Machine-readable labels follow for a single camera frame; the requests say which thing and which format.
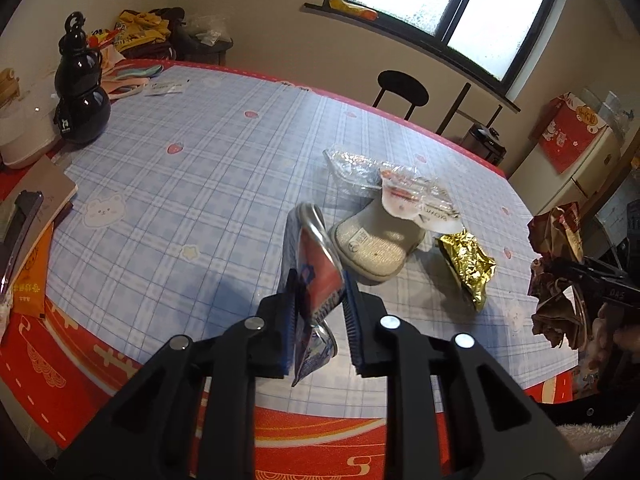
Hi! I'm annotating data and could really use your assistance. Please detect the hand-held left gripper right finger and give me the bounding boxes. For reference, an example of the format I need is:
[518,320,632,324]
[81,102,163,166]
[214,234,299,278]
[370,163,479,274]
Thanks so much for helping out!
[342,280,586,480]

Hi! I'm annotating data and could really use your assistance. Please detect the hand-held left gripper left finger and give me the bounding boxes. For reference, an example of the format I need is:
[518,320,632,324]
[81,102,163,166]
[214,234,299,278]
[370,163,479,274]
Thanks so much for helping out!
[52,270,303,480]

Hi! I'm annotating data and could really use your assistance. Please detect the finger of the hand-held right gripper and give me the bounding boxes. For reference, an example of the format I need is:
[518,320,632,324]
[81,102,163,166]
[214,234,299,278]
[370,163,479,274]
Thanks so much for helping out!
[542,256,608,288]

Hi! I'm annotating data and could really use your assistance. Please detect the brown snack wrapper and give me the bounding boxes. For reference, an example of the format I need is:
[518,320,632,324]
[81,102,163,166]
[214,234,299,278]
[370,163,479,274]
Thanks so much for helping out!
[527,202,588,348]

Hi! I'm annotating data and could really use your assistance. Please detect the crushed red can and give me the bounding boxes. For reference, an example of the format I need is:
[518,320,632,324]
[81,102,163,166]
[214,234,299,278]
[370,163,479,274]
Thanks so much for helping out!
[282,202,346,386]

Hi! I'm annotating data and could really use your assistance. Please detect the white yogurt cup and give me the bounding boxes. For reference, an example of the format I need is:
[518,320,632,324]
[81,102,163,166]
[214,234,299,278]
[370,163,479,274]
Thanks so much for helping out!
[327,167,468,286]

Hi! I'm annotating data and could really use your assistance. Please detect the gold foil wrapper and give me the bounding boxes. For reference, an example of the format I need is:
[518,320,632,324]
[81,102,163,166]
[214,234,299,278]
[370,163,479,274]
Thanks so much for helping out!
[437,229,497,313]

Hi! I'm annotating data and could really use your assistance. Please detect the clear plastic wrapper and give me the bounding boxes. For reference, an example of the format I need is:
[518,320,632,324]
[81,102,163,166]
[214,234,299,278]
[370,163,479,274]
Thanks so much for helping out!
[322,147,421,196]

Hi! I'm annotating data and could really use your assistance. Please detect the person's right hand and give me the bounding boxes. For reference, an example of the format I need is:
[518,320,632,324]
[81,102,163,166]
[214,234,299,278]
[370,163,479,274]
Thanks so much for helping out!
[590,302,640,361]

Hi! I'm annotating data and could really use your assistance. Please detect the cream refrigerator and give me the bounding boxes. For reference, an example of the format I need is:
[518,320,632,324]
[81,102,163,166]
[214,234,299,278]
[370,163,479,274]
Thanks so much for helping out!
[507,122,623,221]

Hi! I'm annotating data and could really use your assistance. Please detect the red printed cloth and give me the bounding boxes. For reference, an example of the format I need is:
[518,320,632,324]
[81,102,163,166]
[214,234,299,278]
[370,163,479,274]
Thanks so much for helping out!
[529,91,608,175]

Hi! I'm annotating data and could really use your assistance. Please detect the brown pressure cooker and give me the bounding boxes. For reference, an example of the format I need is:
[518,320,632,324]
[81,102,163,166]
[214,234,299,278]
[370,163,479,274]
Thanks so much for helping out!
[462,122,507,165]

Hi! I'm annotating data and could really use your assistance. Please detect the plaid tablecloth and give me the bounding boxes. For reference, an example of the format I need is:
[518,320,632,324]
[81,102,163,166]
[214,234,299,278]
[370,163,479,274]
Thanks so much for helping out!
[52,65,581,413]

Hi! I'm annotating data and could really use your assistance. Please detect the black rack with white top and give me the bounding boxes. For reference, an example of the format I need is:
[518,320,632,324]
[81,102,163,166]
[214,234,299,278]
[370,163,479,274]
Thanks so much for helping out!
[435,81,506,161]

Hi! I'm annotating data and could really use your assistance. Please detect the orange packet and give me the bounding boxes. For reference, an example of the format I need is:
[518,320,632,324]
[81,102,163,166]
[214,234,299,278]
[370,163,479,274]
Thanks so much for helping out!
[10,222,55,318]

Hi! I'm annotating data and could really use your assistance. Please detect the white paper sachet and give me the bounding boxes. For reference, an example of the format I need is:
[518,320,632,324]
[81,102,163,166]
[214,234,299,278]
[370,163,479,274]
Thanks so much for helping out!
[145,81,186,97]

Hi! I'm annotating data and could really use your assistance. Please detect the brown notebook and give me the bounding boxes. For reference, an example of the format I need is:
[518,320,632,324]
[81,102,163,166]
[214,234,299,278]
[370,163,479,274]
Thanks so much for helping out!
[0,155,78,241]

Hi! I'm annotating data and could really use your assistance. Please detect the black slim tool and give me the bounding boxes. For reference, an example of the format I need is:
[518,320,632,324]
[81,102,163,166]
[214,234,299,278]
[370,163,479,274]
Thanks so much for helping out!
[0,190,45,296]

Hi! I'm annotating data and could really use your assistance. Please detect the black window sill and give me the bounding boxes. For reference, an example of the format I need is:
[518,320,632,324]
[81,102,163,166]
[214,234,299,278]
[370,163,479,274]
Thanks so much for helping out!
[301,2,522,113]

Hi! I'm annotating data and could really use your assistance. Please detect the grey bucket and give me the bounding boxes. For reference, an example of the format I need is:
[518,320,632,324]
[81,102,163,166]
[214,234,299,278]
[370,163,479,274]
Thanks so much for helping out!
[175,20,235,63]

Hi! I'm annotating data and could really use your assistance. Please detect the pastel striped cloth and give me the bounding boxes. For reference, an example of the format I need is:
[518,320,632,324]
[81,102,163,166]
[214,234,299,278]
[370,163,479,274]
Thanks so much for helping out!
[102,62,166,102]

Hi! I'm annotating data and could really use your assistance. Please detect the black gourd bottle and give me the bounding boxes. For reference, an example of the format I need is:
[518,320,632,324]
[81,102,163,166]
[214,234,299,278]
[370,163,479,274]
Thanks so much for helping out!
[52,11,112,145]

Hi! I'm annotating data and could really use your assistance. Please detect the yellow snack packet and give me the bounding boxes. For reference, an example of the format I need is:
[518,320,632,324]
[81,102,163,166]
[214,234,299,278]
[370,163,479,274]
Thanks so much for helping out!
[328,0,379,22]

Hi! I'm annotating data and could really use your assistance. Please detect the crumpled clear plastic bag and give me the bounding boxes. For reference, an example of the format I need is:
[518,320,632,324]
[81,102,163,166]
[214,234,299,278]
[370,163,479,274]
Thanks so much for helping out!
[187,12,231,46]

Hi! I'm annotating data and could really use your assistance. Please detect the white container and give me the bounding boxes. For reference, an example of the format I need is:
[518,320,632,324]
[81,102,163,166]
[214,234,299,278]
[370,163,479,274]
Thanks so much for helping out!
[0,102,63,170]

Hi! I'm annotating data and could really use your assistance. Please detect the pile of snack bags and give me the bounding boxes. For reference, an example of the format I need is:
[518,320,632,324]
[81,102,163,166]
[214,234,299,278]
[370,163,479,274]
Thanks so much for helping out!
[87,9,173,58]

